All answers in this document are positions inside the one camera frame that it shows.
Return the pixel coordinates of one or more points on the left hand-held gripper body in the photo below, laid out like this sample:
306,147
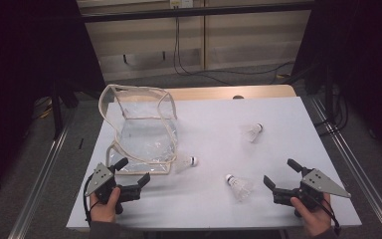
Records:
100,179

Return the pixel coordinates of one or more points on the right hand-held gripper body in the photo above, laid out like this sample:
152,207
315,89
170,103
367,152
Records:
325,184

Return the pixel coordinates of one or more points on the clear plastic bag beige trim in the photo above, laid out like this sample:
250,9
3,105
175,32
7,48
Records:
139,139

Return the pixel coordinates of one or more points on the person's left hand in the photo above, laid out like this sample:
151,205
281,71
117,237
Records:
102,212

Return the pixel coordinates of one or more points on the person's right hand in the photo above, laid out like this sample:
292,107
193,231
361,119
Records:
316,219

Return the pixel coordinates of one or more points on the small black strip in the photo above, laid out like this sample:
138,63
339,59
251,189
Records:
81,143

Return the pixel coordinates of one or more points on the black metal stand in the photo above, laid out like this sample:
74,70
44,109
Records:
57,109

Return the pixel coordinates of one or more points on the dark round table grommet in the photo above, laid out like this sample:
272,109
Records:
238,97

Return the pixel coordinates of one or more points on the beige wooden cabinet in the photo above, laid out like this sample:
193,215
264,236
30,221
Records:
252,40

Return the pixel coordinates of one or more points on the dark curtain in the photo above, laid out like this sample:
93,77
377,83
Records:
20,66
371,49

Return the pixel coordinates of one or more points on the black metal crossbar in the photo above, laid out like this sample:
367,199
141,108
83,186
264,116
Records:
195,11

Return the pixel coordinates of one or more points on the metal floor rail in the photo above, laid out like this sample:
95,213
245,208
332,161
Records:
361,176
35,195

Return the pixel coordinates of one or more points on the white wall socket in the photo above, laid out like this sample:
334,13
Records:
180,3

